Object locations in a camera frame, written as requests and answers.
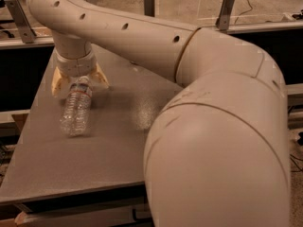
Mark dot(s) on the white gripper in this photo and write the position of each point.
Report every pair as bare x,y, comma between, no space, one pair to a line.
76,66

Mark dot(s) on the clear plastic water bottle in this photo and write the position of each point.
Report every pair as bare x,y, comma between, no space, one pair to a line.
77,106

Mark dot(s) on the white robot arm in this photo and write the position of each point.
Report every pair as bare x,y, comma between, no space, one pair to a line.
217,155

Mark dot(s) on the table drawer front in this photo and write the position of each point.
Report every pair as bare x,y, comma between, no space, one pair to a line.
86,216

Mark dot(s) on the left metal bracket post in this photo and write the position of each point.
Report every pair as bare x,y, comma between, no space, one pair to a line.
27,34

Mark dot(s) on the metal bracket post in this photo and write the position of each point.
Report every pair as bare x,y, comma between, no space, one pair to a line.
27,34
223,20
149,8

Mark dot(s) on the middle metal bracket post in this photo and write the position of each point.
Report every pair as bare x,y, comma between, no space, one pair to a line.
149,8

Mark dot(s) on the black drawer handle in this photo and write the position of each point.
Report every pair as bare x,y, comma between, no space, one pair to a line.
141,213

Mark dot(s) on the right metal bracket post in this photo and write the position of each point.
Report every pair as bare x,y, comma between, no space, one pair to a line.
223,20

